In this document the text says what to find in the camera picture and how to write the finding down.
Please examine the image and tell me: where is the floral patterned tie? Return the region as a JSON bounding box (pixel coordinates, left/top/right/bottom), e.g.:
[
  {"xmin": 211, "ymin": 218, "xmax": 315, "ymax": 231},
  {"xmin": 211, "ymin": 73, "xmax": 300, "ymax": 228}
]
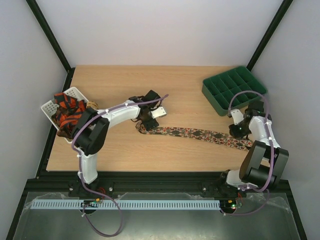
[{"xmin": 135, "ymin": 122, "xmax": 253, "ymax": 152}]

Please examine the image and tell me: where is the brown tan patterned tie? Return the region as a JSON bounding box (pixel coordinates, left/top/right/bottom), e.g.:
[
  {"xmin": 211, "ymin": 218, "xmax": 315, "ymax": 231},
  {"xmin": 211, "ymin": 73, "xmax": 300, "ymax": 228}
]
[{"xmin": 86, "ymin": 101, "xmax": 99, "ymax": 110}]

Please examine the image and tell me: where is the white perforated plastic basket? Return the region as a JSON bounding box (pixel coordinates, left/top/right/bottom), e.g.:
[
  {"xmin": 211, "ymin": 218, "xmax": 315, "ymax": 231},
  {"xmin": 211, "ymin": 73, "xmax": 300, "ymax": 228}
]
[{"xmin": 41, "ymin": 87, "xmax": 89, "ymax": 144}]

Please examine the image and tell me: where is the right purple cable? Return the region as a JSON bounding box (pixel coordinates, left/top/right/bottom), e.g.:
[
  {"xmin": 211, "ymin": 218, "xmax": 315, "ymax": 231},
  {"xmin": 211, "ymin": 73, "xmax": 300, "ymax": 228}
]
[{"xmin": 221, "ymin": 90, "xmax": 273, "ymax": 217}]

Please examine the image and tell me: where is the right black frame post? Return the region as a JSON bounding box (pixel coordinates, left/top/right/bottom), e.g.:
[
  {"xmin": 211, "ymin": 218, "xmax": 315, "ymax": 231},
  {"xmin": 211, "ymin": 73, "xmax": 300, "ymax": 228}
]
[{"xmin": 246, "ymin": 0, "xmax": 294, "ymax": 71}]

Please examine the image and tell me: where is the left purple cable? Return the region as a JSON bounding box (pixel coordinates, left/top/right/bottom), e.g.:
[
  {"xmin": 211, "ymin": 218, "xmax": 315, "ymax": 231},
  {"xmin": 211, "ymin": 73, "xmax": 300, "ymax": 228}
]
[{"xmin": 71, "ymin": 93, "xmax": 170, "ymax": 238}]

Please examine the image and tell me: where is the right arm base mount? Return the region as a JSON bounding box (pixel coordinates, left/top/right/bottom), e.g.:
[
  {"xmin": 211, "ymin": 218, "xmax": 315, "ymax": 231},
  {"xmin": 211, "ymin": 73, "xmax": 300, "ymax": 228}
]
[{"xmin": 201, "ymin": 181, "xmax": 244, "ymax": 199}]

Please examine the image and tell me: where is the black aluminium frame rail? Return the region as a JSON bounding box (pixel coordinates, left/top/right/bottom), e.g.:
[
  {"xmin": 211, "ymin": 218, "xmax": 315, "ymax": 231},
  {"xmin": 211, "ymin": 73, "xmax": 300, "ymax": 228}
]
[{"xmin": 24, "ymin": 171, "xmax": 291, "ymax": 198}]

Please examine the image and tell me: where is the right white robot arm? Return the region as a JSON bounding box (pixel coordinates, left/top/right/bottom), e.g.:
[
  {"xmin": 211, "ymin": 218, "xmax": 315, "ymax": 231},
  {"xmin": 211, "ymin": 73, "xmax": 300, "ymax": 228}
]
[{"xmin": 218, "ymin": 100, "xmax": 289, "ymax": 196}]

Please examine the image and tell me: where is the green divided organizer tray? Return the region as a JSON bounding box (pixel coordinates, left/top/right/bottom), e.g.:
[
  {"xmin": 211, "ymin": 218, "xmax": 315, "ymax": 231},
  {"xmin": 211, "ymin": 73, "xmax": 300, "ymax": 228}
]
[{"xmin": 201, "ymin": 66, "xmax": 267, "ymax": 117}]

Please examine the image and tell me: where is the orange navy striped tie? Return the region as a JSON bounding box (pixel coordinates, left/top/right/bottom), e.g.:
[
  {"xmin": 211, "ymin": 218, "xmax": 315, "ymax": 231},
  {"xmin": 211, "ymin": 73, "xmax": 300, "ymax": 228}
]
[{"xmin": 51, "ymin": 92, "xmax": 87, "ymax": 139}]

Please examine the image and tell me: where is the left black frame post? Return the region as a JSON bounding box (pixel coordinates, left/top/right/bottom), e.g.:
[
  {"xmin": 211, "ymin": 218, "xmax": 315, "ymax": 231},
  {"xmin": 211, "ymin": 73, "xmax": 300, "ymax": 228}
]
[{"xmin": 25, "ymin": 0, "xmax": 73, "ymax": 73}]

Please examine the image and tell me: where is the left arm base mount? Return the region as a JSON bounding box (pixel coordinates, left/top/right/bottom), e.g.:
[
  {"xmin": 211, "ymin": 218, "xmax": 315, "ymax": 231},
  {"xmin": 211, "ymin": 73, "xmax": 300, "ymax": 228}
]
[{"xmin": 68, "ymin": 179, "xmax": 114, "ymax": 200}]

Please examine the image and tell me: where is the black frame post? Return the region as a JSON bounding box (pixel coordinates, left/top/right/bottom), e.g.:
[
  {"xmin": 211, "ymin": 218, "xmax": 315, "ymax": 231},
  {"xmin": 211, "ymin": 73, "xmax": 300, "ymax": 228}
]
[
  {"xmin": 25, "ymin": 0, "xmax": 73, "ymax": 73},
  {"xmin": 246, "ymin": 0, "xmax": 294, "ymax": 71}
]

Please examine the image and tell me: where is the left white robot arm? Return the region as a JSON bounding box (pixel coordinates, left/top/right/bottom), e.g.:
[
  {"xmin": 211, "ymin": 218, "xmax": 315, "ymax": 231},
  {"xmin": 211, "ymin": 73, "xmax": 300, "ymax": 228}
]
[{"xmin": 71, "ymin": 90, "xmax": 167, "ymax": 185}]

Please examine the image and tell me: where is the purple cable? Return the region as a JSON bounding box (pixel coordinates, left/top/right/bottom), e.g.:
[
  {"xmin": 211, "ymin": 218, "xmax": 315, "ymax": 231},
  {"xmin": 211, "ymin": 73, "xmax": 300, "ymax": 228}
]
[
  {"xmin": 71, "ymin": 93, "xmax": 170, "ymax": 238},
  {"xmin": 221, "ymin": 90, "xmax": 273, "ymax": 217}
]

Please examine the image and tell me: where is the white slotted cable duct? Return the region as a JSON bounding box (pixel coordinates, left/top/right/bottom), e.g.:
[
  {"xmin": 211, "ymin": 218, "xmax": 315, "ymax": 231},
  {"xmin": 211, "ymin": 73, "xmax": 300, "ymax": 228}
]
[{"xmin": 30, "ymin": 199, "xmax": 221, "ymax": 211}]

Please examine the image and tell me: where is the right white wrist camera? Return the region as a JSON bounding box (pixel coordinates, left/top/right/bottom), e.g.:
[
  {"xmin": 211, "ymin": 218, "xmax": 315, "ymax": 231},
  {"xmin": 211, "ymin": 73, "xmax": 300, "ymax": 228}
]
[{"xmin": 228, "ymin": 108, "xmax": 244, "ymax": 126}]

